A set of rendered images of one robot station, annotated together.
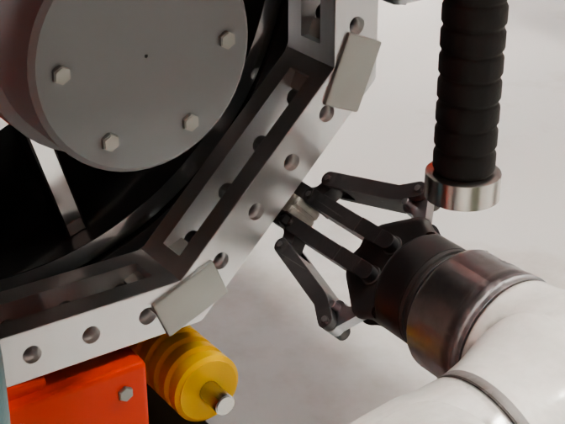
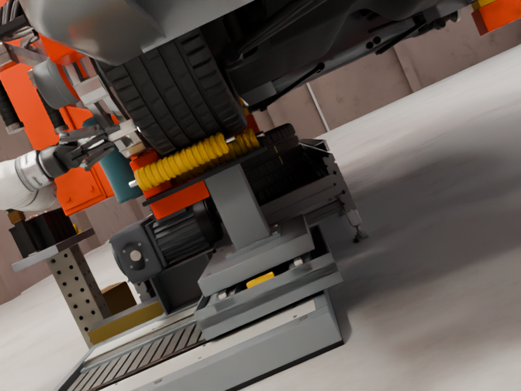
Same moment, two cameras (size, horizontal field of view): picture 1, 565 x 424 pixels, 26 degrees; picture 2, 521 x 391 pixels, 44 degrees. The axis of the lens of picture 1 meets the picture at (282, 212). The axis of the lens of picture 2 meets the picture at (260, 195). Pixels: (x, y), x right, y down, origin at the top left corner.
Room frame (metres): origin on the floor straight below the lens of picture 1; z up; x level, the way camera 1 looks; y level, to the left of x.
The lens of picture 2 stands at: (2.03, -1.08, 0.46)
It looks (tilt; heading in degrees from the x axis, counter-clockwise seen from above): 4 degrees down; 128
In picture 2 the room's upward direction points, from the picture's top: 25 degrees counter-clockwise
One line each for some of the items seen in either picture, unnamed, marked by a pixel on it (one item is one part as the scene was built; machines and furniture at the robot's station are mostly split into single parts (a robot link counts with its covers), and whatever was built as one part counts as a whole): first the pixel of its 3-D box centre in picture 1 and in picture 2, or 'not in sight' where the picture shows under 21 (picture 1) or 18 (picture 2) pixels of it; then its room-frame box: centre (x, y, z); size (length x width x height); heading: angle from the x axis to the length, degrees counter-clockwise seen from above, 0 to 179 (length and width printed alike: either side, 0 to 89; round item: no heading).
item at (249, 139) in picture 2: not in sight; (215, 156); (0.88, 0.27, 0.49); 0.29 x 0.06 x 0.06; 34
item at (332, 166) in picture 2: not in sight; (315, 158); (0.13, 1.89, 0.28); 2.47 x 0.06 x 0.22; 124
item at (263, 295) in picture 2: not in sight; (269, 274); (0.88, 0.27, 0.13); 0.50 x 0.36 x 0.10; 124
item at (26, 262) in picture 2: not in sight; (56, 247); (-0.06, 0.33, 0.44); 0.43 x 0.17 x 0.03; 124
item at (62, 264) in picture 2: not in sight; (85, 300); (-0.07, 0.35, 0.21); 0.10 x 0.10 x 0.42; 34
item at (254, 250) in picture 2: not in sight; (240, 212); (0.88, 0.27, 0.32); 0.40 x 0.30 x 0.28; 124
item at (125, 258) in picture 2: not in sight; (187, 250); (0.50, 0.38, 0.26); 0.42 x 0.18 x 0.35; 34
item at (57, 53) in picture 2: not in sight; (65, 43); (0.92, -0.09, 0.85); 0.09 x 0.08 x 0.07; 124
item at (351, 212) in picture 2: not in sight; (258, 213); (-0.20, 1.66, 0.14); 2.47 x 0.85 x 0.27; 124
